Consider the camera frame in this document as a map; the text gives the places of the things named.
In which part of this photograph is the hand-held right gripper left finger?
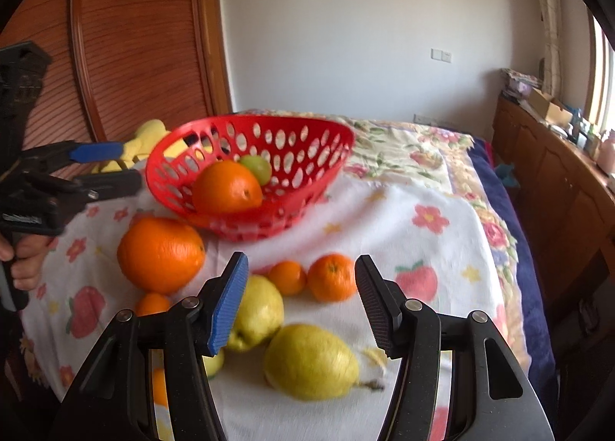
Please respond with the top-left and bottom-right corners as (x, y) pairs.
(50, 251), (251, 441)

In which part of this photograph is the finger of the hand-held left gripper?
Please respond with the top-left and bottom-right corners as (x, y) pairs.
(19, 141), (123, 177)
(43, 169), (143, 216)

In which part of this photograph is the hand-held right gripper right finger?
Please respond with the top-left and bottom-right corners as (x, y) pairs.
(354, 254), (558, 441)

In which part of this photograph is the green citrus fruit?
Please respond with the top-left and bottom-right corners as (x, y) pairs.
(203, 347), (226, 379)

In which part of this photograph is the small tangerine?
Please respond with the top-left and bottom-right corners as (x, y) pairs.
(151, 366), (170, 408)
(135, 292), (173, 318)
(268, 261), (307, 297)

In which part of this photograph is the large orange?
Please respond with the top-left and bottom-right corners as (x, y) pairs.
(116, 215), (206, 295)

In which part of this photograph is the yellow pear with stem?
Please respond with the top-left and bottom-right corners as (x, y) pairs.
(263, 323), (387, 402)

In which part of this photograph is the red plastic basket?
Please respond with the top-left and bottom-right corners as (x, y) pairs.
(145, 114), (356, 242)

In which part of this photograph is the person's left hand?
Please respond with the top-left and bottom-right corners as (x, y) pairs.
(0, 232), (51, 290)

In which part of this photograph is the yellow plush toy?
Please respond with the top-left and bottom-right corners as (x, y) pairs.
(91, 119), (174, 175)

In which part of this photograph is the white flower print cloth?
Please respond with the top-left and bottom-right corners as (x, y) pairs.
(19, 160), (529, 441)

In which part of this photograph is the wooden wardrobe door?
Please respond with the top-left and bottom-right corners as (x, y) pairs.
(0, 0), (234, 192)

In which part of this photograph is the small green fruit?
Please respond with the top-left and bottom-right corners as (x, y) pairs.
(239, 155), (273, 186)

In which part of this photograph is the dark blue blanket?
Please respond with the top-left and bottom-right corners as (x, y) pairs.
(468, 136), (560, 403)

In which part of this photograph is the floral bedsheet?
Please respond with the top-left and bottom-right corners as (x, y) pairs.
(231, 109), (532, 360)

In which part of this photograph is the teal cloth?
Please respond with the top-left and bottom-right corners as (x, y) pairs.
(495, 162), (522, 189)

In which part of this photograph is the wooden cabinet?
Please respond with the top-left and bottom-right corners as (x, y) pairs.
(492, 95), (615, 327)

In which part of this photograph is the cardboard box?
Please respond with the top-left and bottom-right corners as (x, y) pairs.
(529, 88), (572, 127)

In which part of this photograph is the stack of folded fabrics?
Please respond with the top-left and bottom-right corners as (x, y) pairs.
(500, 67), (544, 101)

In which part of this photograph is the pink bottle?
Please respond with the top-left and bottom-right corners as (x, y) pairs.
(598, 131), (615, 175)

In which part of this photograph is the window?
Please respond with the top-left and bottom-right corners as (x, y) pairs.
(588, 9), (615, 134)

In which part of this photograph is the patterned curtain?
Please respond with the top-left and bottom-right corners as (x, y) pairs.
(519, 0), (565, 96)

